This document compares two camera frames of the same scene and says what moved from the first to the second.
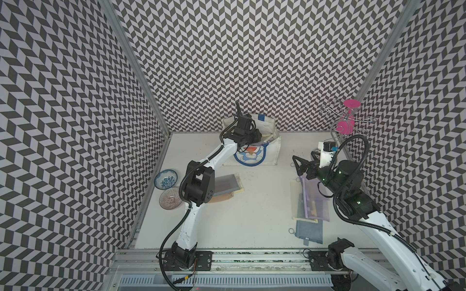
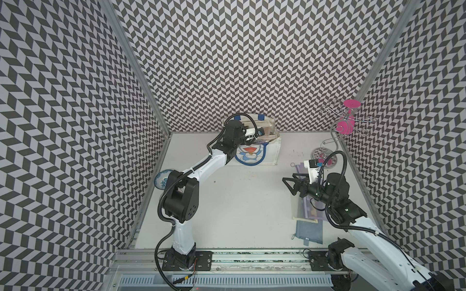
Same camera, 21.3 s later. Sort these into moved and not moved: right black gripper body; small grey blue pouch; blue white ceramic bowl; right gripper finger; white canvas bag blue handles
Moved: right gripper finger; right black gripper body
Not moved: white canvas bag blue handles; small grey blue pouch; blue white ceramic bowl
